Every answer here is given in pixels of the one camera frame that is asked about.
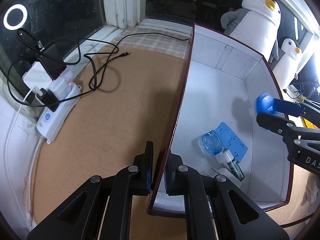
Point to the white power strip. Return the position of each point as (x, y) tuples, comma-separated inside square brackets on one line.
[(50, 122)]

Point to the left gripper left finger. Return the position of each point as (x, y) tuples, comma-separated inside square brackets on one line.
[(101, 207)]

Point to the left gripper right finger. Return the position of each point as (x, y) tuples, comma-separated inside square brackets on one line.
[(215, 208)]

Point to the blue round tape measure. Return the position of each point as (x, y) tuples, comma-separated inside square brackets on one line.
[(265, 104)]

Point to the blue phone stand plate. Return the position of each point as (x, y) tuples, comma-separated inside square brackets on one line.
[(231, 141)]

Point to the white charger brick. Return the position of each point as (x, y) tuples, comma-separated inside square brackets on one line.
[(37, 76)]

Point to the green white tube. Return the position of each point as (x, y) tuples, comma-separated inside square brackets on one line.
[(233, 164)]

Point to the red box white interior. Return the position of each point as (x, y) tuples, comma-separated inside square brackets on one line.
[(220, 84)]

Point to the clear blue glass bottle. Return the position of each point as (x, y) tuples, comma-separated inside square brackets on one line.
[(210, 143)]

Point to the yellow fruit bowl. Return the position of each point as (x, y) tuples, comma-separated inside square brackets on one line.
[(308, 124)]

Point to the large penguin plush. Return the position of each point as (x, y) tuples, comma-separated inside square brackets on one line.
[(255, 24)]

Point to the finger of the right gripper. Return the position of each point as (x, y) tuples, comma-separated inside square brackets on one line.
[(278, 125), (288, 107)]

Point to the small penguin plush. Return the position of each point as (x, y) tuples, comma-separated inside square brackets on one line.
[(285, 69)]

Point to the black plug adapter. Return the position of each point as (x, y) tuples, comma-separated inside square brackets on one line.
[(46, 98)]

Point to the black charger brick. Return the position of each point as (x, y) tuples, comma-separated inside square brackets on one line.
[(52, 61)]

